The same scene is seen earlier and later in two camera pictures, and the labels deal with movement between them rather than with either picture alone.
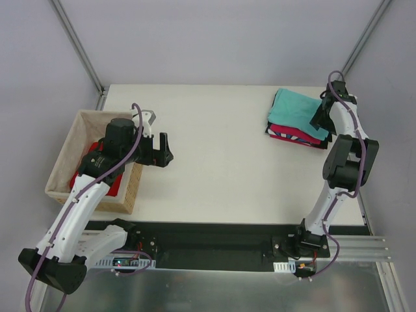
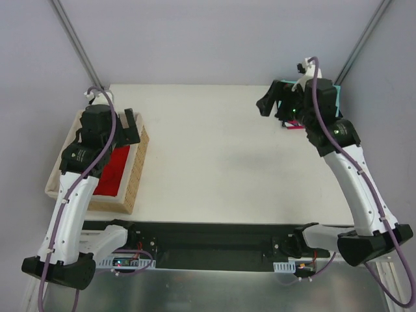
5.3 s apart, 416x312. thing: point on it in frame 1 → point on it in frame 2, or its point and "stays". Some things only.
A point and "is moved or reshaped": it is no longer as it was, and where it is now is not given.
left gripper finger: [165, 154] → [130, 117]
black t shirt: [321, 120] is moved or reshaped
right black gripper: [320, 114] → [279, 98]
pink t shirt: [293, 135] → [294, 125]
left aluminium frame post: [102, 90] stays
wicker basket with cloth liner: [89, 127] stays
